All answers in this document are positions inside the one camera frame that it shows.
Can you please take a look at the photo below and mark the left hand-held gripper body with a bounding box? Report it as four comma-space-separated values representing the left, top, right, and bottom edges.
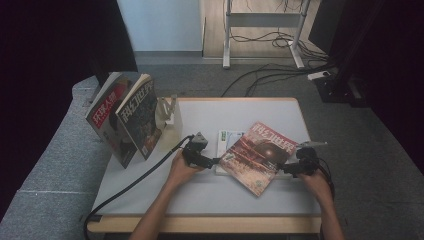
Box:
181, 131, 209, 166

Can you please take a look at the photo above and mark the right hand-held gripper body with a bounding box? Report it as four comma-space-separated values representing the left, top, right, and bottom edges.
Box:
294, 140, 328, 177

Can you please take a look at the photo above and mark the white magazine with snowy scene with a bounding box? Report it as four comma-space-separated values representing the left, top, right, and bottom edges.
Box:
214, 129, 294, 178

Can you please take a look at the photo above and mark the red-brown magazine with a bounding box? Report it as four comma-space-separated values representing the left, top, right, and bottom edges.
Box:
218, 121, 299, 198

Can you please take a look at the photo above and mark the beige expandable book rack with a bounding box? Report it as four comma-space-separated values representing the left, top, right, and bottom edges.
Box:
154, 94, 184, 153

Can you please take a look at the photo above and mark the dark blue illustrated magazine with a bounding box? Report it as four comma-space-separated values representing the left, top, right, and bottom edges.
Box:
114, 73, 164, 161

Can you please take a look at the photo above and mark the portrait magazine with red label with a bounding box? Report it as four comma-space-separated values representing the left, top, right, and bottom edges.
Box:
84, 72, 141, 170

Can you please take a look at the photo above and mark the person's left hand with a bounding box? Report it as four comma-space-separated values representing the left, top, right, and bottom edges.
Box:
168, 151, 204, 187

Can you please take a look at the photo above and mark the person's right hand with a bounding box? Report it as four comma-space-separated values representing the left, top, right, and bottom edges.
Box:
297, 169, 334, 204

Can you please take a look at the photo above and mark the black stand with heavy base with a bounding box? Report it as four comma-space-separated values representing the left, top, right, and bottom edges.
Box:
314, 0, 384, 108

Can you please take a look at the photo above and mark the white power strip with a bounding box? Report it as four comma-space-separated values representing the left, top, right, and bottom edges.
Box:
307, 70, 332, 81

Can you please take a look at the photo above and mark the black curtain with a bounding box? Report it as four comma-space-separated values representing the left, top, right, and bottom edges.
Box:
329, 0, 424, 176
0, 0, 139, 223

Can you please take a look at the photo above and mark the black panel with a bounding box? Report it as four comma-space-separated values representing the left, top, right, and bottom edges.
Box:
308, 0, 338, 54

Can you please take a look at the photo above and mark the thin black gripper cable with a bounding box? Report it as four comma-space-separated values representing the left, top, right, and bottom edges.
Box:
316, 158, 336, 201

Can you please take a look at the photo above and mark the thick black gripper cable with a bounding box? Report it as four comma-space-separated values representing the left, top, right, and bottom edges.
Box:
83, 134, 195, 240

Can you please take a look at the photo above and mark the tangle of black floor cables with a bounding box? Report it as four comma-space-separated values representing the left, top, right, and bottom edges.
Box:
220, 0, 338, 98

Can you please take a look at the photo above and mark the white desk frame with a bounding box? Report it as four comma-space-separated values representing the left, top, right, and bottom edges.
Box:
222, 0, 313, 70

